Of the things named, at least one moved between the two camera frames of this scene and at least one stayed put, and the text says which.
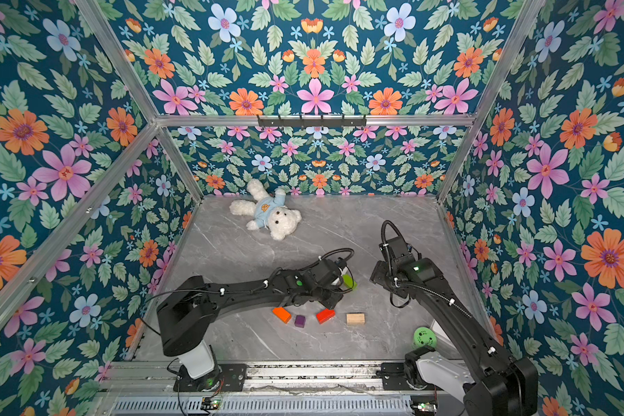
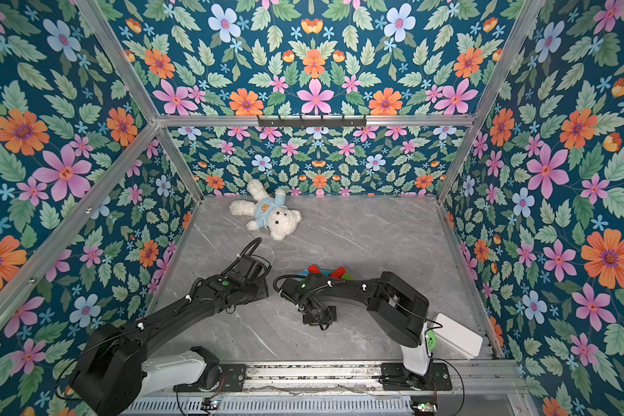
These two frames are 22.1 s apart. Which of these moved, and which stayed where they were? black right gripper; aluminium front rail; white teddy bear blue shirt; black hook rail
Moved: black right gripper
Stayed: white teddy bear blue shirt; aluminium front rail; black hook rail
